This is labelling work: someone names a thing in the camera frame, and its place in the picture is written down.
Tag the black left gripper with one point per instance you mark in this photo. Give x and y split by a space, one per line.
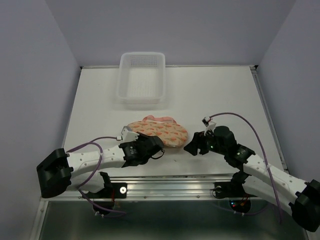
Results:
141 136

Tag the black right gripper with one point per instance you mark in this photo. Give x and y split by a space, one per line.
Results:
196 142

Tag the orange floral round laundry bag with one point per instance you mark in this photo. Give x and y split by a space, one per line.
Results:
171 133

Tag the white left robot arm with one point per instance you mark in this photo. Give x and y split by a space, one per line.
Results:
61 171

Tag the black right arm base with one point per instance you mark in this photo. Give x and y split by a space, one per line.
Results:
233 190

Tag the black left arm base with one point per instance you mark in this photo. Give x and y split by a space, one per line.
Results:
103 201

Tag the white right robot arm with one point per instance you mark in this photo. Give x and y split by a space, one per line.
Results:
297 197

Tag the white perforated plastic basket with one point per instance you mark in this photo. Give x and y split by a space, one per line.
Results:
141 83

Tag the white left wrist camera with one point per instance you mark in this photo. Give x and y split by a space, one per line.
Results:
127 135

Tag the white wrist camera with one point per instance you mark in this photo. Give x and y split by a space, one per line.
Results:
127 135
209 124

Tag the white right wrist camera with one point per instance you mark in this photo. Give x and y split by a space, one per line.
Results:
209 124

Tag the aluminium mounting rail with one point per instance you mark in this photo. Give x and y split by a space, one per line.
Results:
162 188

